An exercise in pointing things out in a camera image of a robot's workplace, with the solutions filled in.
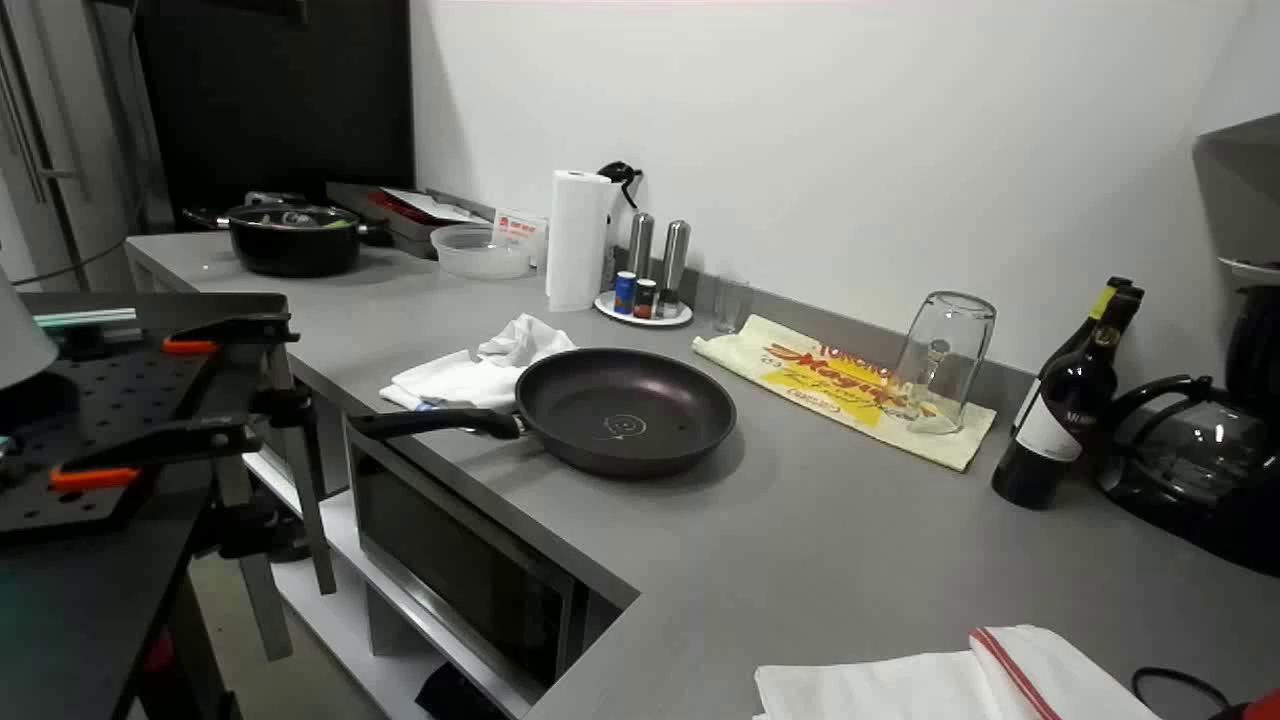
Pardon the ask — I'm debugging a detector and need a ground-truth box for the white paper towel roll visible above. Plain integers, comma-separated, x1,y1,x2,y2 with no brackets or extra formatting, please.
539,165,620,317

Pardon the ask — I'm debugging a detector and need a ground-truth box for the thin black cable loop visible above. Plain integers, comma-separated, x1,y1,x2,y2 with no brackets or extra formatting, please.
1129,665,1235,720

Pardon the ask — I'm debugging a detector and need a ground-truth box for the clear glass mug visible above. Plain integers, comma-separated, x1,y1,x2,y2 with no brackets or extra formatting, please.
889,289,1002,438

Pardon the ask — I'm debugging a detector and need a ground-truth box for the folded plain white towel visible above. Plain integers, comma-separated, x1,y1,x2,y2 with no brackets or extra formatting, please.
378,342,538,417

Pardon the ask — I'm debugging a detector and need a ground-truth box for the white packet with red logo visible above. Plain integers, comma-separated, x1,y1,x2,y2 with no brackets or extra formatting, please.
494,205,548,260

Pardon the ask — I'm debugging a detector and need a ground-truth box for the black backdrop panel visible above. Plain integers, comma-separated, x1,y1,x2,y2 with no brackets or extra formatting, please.
133,0,420,222

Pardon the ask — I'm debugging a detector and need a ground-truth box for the white towel with blue stripes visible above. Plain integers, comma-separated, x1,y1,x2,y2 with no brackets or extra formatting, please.
473,311,580,379

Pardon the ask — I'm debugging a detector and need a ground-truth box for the white door with handle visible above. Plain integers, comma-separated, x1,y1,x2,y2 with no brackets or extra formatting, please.
0,0,141,292

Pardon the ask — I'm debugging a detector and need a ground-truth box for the white wall cabinet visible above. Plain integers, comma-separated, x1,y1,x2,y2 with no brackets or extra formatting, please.
1190,107,1280,276

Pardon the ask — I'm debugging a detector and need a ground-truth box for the black frying pan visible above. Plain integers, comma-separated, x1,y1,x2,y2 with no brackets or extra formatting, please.
354,342,739,481

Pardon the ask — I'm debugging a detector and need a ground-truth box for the dark wine bottle white label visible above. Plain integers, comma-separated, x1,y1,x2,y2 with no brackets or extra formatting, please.
992,272,1150,512

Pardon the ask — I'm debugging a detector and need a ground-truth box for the silver shaker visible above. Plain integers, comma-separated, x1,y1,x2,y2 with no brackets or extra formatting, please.
625,206,655,289
660,214,696,300

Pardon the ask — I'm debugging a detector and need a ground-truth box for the clear plastic container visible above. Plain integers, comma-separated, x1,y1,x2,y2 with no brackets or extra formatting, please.
428,221,539,284

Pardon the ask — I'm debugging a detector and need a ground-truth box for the aluminium rail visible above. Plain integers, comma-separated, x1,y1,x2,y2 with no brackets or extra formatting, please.
27,305,146,336

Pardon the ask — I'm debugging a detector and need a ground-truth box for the black cooking pot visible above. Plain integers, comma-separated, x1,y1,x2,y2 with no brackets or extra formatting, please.
181,190,378,278

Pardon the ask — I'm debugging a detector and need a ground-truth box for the yellow printed tea towel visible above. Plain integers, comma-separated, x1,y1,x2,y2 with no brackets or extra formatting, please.
687,311,1002,474

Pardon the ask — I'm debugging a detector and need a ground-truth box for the black power plug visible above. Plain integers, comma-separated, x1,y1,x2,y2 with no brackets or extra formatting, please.
595,154,653,214

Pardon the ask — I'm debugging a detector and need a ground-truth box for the white towel with red stripe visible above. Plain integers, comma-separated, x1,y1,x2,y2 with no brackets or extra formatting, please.
753,618,1162,720

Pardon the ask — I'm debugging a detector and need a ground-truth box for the wine bottle with yellow cap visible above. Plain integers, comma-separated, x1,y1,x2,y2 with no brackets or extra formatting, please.
1083,278,1119,336

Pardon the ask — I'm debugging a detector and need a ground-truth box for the small clear glass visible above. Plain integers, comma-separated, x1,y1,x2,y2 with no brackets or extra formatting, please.
701,278,753,341

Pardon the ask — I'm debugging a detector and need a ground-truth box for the small white plate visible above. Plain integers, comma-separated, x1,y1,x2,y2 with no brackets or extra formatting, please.
591,289,701,331

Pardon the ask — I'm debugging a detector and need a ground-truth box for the black microwave oven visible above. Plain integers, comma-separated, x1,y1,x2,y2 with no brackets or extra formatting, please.
349,423,631,698

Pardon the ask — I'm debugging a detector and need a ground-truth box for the dark box with red print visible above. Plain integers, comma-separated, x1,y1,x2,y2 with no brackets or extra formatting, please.
326,181,501,262

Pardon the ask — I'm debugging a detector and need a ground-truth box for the black clamp with orange handle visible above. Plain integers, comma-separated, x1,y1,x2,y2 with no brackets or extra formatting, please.
133,292,342,598
44,406,296,665

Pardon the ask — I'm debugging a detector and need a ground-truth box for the black perforated mounting board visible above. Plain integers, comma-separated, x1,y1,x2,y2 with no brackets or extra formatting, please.
0,348,226,539

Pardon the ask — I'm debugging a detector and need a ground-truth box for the white under-counter shelf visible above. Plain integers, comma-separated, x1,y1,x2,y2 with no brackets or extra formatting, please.
241,444,539,720

